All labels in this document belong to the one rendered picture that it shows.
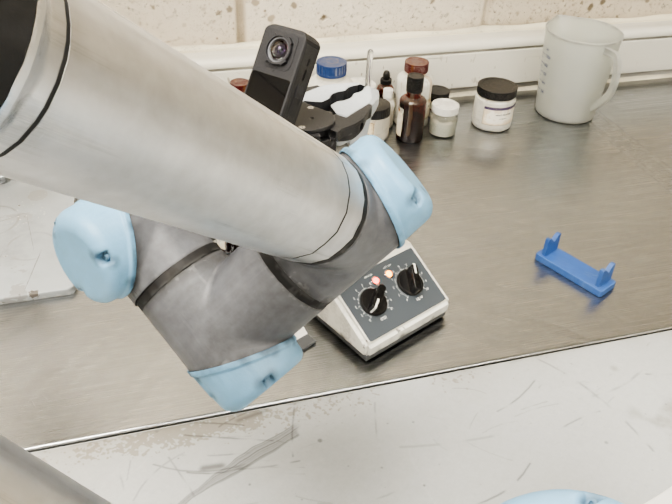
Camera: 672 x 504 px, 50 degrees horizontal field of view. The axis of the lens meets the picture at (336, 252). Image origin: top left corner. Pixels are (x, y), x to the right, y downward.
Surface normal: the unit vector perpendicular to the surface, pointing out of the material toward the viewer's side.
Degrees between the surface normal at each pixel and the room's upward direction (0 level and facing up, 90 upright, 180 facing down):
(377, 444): 0
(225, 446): 0
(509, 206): 0
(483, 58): 90
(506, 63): 90
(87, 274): 89
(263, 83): 57
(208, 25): 90
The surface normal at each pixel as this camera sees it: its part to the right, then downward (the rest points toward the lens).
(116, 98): 0.86, 0.22
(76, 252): -0.60, 0.44
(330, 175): 0.89, -0.21
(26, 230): 0.04, -0.80
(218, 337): -0.09, 0.18
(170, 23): 0.28, 0.59
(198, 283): 0.25, -0.29
